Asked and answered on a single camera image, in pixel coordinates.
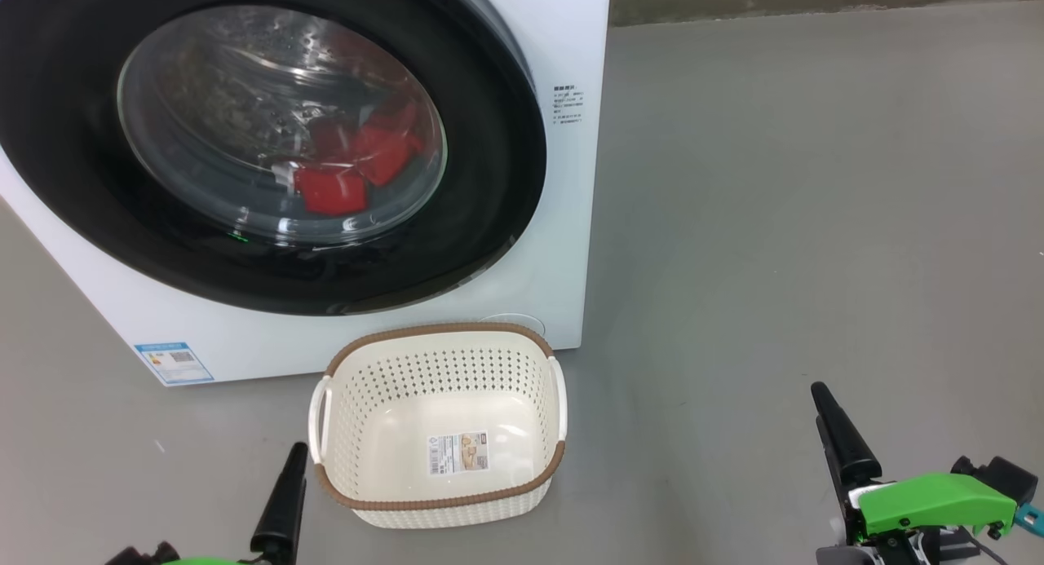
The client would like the printed sticker label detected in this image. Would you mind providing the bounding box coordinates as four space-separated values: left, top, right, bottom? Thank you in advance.
427 431 490 476

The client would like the cream perforated laundry basket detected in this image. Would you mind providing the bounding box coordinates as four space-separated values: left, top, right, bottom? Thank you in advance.
308 321 568 530

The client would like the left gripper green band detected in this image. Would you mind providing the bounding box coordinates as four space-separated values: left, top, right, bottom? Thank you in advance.
104 442 309 565

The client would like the red garment with white trim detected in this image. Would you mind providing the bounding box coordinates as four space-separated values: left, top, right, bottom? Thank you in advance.
290 100 425 217

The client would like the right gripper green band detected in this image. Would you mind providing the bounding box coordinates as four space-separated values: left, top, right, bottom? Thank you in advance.
811 382 1038 565

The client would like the black-rimmed glass washer door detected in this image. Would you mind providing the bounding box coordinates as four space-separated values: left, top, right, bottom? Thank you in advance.
0 0 547 316

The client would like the blue energy label sticker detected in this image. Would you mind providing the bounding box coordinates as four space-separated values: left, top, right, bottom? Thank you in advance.
135 342 215 386

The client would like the white front-load washing machine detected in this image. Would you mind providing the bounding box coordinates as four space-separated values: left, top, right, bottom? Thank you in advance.
0 0 613 386

